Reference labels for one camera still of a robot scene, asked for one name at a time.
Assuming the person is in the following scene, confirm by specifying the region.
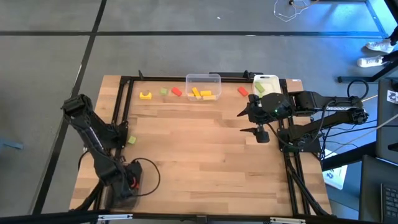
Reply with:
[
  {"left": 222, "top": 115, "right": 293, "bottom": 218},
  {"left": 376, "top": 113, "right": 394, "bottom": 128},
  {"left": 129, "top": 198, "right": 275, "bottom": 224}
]
[{"left": 356, "top": 26, "right": 398, "bottom": 68}]

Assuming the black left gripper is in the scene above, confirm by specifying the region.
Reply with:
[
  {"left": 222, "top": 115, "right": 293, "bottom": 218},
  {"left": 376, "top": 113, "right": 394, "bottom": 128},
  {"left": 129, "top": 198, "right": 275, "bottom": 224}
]
[{"left": 108, "top": 160, "right": 144, "bottom": 200}]

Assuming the black stand base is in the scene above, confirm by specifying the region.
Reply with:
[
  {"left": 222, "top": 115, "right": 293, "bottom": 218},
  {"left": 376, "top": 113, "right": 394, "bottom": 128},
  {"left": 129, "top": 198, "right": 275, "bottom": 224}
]
[{"left": 337, "top": 58, "right": 398, "bottom": 84}]

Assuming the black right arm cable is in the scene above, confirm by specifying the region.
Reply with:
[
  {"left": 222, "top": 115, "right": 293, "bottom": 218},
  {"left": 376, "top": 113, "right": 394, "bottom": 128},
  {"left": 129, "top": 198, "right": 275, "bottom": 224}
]
[{"left": 346, "top": 78, "right": 370, "bottom": 101}]

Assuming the dark grey desk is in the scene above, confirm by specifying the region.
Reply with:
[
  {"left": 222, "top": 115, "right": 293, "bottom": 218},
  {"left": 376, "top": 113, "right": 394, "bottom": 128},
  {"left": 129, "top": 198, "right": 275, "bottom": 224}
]
[{"left": 359, "top": 154, "right": 398, "bottom": 224}]

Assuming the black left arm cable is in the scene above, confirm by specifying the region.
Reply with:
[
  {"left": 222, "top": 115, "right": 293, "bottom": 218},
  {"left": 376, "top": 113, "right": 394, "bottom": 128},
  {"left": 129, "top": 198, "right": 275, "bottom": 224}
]
[{"left": 130, "top": 157, "right": 161, "bottom": 197}]

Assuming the dark grey equipment case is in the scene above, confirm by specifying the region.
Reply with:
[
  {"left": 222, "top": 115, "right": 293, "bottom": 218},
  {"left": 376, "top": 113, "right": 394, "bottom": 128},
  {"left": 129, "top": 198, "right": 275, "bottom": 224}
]
[{"left": 375, "top": 77, "right": 398, "bottom": 164}]

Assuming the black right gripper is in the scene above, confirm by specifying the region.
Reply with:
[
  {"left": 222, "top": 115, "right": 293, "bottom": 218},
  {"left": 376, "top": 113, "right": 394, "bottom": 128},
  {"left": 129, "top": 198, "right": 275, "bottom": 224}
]
[{"left": 236, "top": 92, "right": 293, "bottom": 144}]

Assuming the paper sheet with blue print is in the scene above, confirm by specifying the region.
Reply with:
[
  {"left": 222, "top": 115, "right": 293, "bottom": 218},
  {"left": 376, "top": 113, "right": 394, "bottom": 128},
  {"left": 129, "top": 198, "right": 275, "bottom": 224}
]
[{"left": 322, "top": 149, "right": 348, "bottom": 190}]

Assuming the cream cable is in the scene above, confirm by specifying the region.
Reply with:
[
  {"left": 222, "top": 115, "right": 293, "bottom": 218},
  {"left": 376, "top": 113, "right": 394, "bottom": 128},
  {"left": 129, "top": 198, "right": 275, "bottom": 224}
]
[{"left": 326, "top": 95, "right": 398, "bottom": 156}]

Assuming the person's white shoe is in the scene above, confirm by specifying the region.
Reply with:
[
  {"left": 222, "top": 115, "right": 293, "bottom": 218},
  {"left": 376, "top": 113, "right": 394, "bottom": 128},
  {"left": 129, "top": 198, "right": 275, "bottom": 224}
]
[
  {"left": 356, "top": 55, "right": 386, "bottom": 68},
  {"left": 365, "top": 40, "right": 395, "bottom": 54}
]

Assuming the white printed tag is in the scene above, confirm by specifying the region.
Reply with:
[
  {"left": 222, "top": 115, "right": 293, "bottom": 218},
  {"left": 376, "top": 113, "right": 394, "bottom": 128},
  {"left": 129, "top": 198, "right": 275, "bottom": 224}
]
[{"left": 386, "top": 89, "right": 398, "bottom": 105}]

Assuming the black keyboard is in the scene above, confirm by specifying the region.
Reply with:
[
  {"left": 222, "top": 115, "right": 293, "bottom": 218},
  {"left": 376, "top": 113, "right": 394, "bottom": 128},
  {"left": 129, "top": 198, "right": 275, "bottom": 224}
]
[{"left": 381, "top": 182, "right": 398, "bottom": 220}]

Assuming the clear plastic bin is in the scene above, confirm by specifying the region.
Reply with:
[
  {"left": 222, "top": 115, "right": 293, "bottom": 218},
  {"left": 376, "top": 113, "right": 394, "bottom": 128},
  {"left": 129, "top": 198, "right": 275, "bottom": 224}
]
[{"left": 185, "top": 73, "right": 222, "bottom": 102}]

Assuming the white plastic bin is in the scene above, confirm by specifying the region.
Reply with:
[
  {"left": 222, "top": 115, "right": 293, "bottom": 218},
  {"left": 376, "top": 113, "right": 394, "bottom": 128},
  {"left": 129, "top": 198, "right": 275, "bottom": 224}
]
[{"left": 252, "top": 74, "right": 282, "bottom": 97}]

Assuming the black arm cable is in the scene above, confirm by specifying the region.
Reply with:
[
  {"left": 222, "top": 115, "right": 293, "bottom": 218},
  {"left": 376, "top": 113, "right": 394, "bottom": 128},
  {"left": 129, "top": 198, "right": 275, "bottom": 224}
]
[
  {"left": 130, "top": 157, "right": 161, "bottom": 197},
  {"left": 346, "top": 78, "right": 370, "bottom": 101}
]

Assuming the blue floor tape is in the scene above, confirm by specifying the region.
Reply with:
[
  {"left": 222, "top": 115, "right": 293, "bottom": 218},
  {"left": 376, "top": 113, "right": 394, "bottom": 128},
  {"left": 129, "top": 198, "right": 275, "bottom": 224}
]
[{"left": 0, "top": 138, "right": 25, "bottom": 151}]

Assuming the black crossbar with silver brackets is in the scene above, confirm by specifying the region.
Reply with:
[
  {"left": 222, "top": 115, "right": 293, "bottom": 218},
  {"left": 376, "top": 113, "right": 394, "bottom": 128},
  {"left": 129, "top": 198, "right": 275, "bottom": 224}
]
[{"left": 0, "top": 210, "right": 398, "bottom": 224}]

